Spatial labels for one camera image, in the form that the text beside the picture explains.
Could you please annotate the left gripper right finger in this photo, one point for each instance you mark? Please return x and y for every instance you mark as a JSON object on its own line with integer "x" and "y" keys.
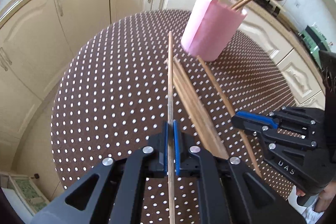
{"x": 228, "y": 190}

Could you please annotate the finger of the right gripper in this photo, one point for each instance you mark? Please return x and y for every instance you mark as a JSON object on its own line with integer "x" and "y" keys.
{"x": 289, "y": 135}
{"x": 291, "y": 115}

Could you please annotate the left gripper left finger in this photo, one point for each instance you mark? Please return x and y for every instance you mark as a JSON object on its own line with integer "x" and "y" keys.
{"x": 112, "y": 191}

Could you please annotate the wooden chopstick eight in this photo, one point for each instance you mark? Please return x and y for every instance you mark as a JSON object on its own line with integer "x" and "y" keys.
{"x": 194, "y": 105}

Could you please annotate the wooden chopstick seven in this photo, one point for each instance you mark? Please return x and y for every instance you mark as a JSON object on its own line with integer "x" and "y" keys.
{"x": 231, "y": 112}

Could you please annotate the wooden chopstick six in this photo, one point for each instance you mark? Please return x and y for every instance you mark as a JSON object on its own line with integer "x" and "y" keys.
{"x": 170, "y": 146}

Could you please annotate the wooden chopstick ten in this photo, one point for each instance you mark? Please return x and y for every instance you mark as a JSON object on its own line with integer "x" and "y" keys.
{"x": 191, "y": 102}

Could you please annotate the person right hand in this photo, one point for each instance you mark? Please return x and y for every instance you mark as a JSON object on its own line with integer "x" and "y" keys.
{"x": 324, "y": 202}

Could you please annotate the green electric cooker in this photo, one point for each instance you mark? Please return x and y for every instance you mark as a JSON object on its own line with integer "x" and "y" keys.
{"x": 314, "y": 40}

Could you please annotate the pink paper cup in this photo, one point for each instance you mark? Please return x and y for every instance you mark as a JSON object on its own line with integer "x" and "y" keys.
{"x": 210, "y": 28}

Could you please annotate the brown polka dot tablecloth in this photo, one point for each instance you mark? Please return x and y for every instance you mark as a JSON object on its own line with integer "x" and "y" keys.
{"x": 113, "y": 97}

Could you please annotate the lower cream cabinets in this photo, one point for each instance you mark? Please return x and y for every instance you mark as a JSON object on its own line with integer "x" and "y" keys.
{"x": 38, "y": 40}

